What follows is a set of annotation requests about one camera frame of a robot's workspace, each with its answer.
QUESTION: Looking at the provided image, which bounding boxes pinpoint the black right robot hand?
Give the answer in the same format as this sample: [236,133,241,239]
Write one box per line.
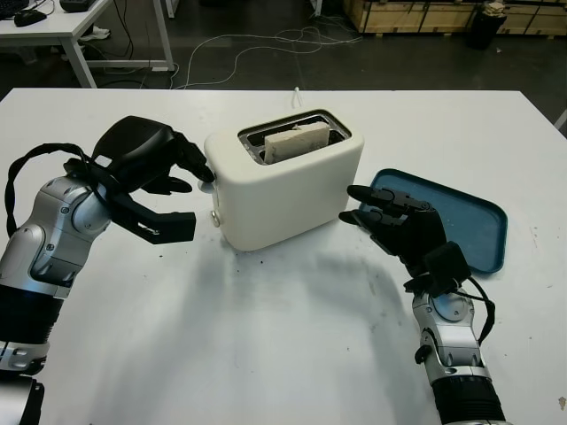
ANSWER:
[338,184,448,278]

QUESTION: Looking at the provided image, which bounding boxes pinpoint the stacked wooden crates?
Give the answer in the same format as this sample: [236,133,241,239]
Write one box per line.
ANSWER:
[343,0,567,35]

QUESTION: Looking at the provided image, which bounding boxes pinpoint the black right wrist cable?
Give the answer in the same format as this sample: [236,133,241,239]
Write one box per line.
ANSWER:
[455,276,496,344]

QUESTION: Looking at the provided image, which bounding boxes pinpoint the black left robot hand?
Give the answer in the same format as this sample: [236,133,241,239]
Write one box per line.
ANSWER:
[90,114,218,196]

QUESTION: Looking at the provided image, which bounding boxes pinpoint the blue plastic tray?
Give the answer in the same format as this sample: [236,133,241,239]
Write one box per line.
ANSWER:
[356,166,509,276]

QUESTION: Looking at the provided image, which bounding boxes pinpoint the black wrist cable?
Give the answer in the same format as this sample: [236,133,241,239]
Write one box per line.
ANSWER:
[455,276,496,344]
[4,142,116,231]

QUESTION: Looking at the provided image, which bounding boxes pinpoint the slice of white bread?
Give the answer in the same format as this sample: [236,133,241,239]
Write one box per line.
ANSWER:
[264,123,331,166]

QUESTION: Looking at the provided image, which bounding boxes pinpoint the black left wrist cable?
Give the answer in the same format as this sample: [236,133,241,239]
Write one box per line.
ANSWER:
[4,142,116,231]

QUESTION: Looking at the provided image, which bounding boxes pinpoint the black computer mouse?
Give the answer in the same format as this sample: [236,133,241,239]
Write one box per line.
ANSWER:
[12,10,48,27]

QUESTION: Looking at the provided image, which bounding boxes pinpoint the cream white two-slot toaster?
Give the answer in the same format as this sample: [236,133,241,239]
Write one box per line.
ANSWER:
[203,108,365,252]

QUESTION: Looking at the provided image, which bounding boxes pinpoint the long white looped cable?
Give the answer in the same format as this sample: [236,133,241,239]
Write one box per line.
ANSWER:
[172,24,363,89]

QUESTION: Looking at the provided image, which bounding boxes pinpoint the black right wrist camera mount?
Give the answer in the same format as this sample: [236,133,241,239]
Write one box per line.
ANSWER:
[403,241,470,297]

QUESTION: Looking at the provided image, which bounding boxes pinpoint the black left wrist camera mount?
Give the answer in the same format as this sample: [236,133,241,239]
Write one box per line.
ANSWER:
[64,157,198,245]

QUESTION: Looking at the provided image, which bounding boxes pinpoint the white shoes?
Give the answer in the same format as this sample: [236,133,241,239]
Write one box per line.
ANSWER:
[79,25,111,42]

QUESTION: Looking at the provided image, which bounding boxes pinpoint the white office desk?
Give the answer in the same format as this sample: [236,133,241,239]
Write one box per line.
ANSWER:
[0,0,175,89]

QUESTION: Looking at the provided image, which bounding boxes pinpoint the black trash bin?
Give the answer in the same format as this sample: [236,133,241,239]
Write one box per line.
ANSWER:
[465,2,509,50]

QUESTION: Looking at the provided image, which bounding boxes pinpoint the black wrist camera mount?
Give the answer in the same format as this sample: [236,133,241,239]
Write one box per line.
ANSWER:
[403,241,470,297]
[64,157,198,245]

